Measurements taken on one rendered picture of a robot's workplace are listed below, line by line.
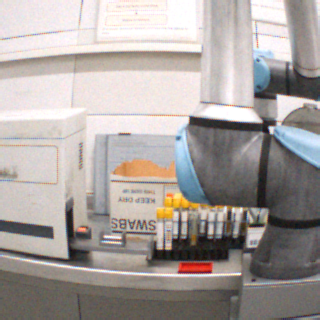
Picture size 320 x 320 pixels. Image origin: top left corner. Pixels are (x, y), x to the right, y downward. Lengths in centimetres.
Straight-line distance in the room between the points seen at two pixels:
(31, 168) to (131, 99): 66
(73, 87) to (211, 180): 107
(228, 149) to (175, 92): 100
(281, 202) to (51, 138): 56
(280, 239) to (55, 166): 56
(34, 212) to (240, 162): 56
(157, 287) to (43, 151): 35
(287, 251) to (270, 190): 11
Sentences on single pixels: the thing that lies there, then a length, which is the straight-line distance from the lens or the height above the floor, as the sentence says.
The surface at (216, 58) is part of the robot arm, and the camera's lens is 118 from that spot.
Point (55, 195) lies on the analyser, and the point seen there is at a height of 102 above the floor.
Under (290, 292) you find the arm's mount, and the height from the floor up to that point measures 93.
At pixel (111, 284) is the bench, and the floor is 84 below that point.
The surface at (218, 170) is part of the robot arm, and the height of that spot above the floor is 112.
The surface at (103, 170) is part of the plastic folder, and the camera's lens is 216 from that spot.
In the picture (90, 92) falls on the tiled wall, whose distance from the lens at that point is 218.
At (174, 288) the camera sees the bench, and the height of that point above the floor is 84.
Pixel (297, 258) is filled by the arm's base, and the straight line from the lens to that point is 117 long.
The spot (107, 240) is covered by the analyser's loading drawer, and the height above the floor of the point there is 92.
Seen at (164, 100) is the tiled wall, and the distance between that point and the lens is 216.
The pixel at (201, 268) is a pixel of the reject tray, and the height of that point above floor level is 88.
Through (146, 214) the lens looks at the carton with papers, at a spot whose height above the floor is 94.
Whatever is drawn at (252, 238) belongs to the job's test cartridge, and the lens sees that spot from 160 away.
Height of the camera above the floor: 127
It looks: 7 degrees down
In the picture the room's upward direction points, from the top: 1 degrees clockwise
